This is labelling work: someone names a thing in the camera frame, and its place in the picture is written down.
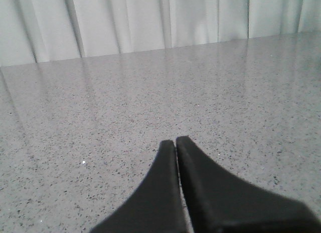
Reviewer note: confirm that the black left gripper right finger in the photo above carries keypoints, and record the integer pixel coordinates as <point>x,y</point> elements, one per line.
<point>219,201</point>

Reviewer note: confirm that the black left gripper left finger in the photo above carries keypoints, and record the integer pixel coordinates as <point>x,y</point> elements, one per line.
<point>156,205</point>

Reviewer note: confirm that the white pleated curtain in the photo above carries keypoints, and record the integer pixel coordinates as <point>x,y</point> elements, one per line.
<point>34,31</point>

